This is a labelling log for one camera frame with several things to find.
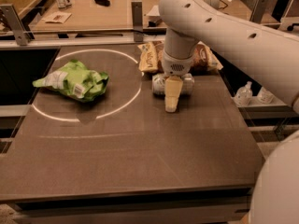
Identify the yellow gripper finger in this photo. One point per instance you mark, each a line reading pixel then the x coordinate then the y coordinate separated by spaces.
pixel 172 90

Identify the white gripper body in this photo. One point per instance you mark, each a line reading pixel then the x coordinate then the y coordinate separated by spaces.
pixel 177 65

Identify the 7up soda can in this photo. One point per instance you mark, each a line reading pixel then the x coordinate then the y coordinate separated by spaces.
pixel 158 84

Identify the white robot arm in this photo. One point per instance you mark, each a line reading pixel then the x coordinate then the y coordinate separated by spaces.
pixel 270 57

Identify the brown yellow snack bag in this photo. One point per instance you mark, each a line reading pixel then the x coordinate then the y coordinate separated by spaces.
pixel 152 53

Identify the white paper sheet centre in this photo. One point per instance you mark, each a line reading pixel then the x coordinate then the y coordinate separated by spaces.
pixel 154 12

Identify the clear sanitizer bottle left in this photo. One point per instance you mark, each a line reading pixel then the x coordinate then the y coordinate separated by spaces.
pixel 243 95

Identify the clear sanitizer bottle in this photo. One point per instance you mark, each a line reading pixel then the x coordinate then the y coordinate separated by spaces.
pixel 265 96
pixel 243 95

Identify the clear sanitizer bottle right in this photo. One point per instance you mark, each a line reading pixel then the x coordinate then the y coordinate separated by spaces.
pixel 265 96

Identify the green chip bag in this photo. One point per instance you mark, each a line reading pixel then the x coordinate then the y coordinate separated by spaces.
pixel 76 81

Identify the black computer mouse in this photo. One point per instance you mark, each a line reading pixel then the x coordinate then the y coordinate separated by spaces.
pixel 105 3

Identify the small paper envelope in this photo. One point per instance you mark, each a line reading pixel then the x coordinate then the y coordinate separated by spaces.
pixel 57 17

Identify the middle metal bracket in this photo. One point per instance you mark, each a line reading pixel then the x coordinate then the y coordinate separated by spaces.
pixel 137 20

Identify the metal bracket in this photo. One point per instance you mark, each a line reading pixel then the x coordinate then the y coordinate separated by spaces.
pixel 258 10
pixel 137 20
pixel 21 36

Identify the right metal bracket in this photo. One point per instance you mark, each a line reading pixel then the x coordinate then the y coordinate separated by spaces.
pixel 258 10

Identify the left metal bracket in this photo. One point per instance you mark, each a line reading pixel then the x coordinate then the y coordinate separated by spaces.
pixel 21 36

